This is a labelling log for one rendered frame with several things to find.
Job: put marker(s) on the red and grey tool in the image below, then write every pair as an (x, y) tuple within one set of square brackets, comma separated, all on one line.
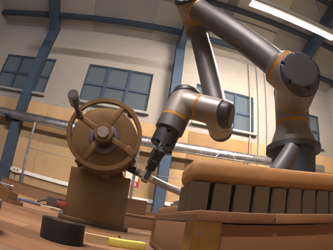
[(56, 202)]

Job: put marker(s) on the brown pad on grey blocks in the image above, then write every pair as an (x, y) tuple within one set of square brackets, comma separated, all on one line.
[(260, 177)]

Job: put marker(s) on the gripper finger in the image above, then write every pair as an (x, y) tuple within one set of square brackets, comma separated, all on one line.
[(157, 161), (150, 164)]

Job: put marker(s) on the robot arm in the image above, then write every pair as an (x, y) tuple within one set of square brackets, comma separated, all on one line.
[(234, 39)]

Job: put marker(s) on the white ceiling light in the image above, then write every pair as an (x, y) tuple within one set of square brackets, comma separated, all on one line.
[(291, 15)]

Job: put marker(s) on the blue framed window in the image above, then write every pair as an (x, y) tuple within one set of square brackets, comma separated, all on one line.
[(117, 87), (243, 112), (26, 73), (314, 127)]

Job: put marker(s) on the brown wooden platform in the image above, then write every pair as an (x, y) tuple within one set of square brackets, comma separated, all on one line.
[(260, 231)]

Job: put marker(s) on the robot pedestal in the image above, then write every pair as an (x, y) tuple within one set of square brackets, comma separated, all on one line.
[(308, 162)]

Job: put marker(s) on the yellow and cream bar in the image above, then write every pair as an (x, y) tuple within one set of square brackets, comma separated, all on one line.
[(125, 242)]

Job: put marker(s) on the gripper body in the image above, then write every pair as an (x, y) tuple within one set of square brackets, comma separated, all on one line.
[(165, 136)]

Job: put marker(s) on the yellow corner plate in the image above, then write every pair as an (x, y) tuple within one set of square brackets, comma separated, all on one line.
[(200, 235)]

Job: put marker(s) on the brown spoked clutch handwheel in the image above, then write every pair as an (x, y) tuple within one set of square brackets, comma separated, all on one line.
[(85, 151)]

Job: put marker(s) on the red and white sign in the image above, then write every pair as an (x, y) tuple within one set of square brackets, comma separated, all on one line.
[(134, 183)]

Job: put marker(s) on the brown wooden box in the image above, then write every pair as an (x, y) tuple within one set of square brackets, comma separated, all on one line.
[(9, 195)]

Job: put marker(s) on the black round disc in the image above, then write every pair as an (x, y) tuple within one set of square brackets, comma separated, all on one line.
[(62, 230)]

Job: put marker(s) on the brown windlass body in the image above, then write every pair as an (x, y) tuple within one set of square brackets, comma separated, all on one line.
[(96, 195)]

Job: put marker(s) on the white wall rail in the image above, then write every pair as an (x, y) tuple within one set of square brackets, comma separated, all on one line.
[(39, 177)]

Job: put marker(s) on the blue steel column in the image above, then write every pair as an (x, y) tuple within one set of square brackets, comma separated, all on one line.
[(28, 86), (177, 67)]

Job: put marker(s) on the grey handwheel knob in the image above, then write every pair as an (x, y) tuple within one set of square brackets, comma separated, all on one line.
[(75, 103)]

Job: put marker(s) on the grey slanted tube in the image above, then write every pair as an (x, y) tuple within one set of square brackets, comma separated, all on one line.
[(284, 156)]

